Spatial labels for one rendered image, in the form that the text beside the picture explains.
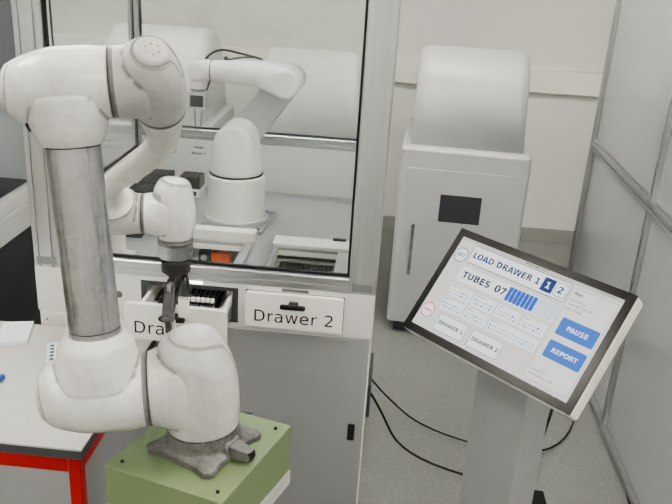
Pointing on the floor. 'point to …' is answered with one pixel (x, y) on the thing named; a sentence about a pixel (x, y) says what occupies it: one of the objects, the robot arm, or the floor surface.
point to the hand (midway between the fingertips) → (177, 327)
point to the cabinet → (304, 403)
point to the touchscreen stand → (502, 445)
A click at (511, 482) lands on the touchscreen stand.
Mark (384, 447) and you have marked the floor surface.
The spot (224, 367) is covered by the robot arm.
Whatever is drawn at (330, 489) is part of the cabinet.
